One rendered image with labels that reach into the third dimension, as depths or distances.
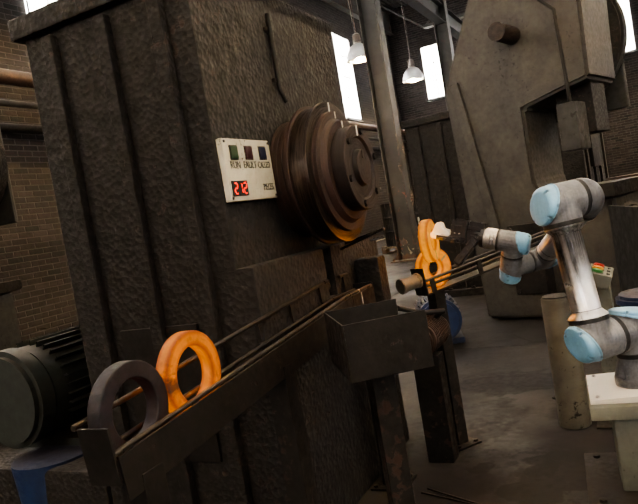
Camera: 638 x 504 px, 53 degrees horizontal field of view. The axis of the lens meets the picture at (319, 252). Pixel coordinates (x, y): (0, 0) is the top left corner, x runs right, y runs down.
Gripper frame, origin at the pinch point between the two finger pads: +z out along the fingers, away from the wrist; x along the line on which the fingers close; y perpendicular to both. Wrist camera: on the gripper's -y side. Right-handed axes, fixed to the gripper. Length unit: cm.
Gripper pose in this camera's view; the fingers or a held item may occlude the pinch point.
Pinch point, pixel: (428, 235)
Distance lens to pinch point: 238.4
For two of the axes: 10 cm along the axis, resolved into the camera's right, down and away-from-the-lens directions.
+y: 1.0, -9.8, -1.6
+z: -9.0, -1.6, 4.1
